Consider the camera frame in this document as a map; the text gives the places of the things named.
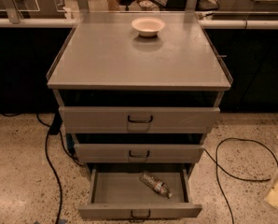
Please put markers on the clear plastic water bottle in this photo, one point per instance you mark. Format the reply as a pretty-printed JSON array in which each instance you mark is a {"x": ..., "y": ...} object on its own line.
[{"x": 157, "y": 185}]

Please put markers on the grey drawer cabinet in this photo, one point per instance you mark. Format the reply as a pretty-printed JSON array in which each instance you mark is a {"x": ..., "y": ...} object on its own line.
[{"x": 105, "y": 62}]

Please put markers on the grey bottom drawer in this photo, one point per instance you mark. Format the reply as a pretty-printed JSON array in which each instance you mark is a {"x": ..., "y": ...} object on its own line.
[{"x": 117, "y": 193}]

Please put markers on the grey drawer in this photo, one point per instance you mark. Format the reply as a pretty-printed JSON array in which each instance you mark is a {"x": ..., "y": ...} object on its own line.
[
  {"x": 138, "y": 153},
  {"x": 107, "y": 119},
  {"x": 117, "y": 193}
]

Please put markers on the grey middle drawer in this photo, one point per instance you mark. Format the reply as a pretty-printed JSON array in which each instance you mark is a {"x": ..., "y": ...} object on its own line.
[{"x": 138, "y": 153}]

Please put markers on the grey top drawer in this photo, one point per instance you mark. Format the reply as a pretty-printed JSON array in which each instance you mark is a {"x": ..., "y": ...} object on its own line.
[{"x": 107, "y": 119}]

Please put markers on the white paper bowl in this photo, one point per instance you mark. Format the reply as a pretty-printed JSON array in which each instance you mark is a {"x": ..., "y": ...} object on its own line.
[{"x": 148, "y": 26}]

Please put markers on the white cup with straw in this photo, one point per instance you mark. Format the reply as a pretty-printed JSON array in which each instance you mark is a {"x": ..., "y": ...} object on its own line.
[{"x": 145, "y": 5}]

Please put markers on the black power adapter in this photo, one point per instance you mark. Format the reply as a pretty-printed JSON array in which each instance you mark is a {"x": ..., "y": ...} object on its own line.
[{"x": 57, "y": 122}]

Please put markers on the white horizontal rail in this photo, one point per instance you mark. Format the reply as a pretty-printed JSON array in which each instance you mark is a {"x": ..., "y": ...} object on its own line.
[{"x": 206, "y": 24}]

